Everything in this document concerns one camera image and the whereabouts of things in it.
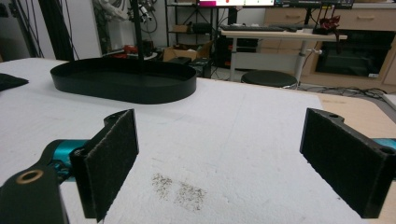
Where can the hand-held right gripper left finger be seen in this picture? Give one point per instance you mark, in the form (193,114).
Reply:
(107,168)

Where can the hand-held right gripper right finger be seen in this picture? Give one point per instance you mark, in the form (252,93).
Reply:
(345,168)

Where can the black oval tray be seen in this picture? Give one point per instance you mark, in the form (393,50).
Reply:
(124,79)

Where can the white table mat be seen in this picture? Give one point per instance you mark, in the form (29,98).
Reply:
(199,146)

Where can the black round stool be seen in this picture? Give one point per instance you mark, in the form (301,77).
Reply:
(269,78)

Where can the wooden cabinet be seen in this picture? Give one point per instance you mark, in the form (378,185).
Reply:
(351,43)

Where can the dark cloth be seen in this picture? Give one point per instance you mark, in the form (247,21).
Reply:
(11,81)

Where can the cardboard box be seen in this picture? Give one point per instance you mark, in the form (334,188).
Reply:
(185,51)

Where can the black metal stand pole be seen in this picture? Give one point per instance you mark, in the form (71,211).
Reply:
(137,29)

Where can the white standing desk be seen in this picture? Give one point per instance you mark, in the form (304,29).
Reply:
(280,40)

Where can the red and black device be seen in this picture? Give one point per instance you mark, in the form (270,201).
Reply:
(327,25)

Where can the black computer tower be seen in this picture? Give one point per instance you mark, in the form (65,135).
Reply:
(236,46)

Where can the black metal shelf rack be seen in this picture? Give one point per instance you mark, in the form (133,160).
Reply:
(186,21)

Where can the black keyboard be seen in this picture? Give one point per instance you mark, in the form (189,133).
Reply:
(252,28)

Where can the computer monitor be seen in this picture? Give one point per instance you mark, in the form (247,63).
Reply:
(236,3)

